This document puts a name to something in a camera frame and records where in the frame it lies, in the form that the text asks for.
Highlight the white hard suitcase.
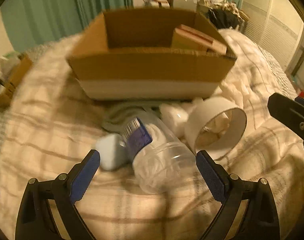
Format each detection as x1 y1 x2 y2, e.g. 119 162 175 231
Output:
145 0 170 8

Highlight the large green curtain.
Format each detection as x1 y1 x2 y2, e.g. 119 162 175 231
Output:
1 0 133 52

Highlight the black jacket on chair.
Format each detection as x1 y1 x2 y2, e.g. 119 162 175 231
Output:
208 9 242 29

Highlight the green white small box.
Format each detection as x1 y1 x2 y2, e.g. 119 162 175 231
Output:
0 51 20 74

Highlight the red brown book box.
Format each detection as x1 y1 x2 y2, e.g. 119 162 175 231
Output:
171 24 227 55

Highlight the silver mini fridge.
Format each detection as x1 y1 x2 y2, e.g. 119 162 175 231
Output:
172 0 197 11

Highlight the small SF cardboard box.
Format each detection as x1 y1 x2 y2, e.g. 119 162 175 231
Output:
0 53 33 108

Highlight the large open cardboard box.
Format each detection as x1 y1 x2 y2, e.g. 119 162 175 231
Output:
66 8 237 100

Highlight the clear plastic bottle blue label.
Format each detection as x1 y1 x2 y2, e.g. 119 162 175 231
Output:
122 111 196 194

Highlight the plaid beige blanket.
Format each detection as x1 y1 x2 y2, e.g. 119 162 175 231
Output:
0 29 304 239

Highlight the white louvered wardrobe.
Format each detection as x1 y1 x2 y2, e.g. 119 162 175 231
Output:
242 0 304 70

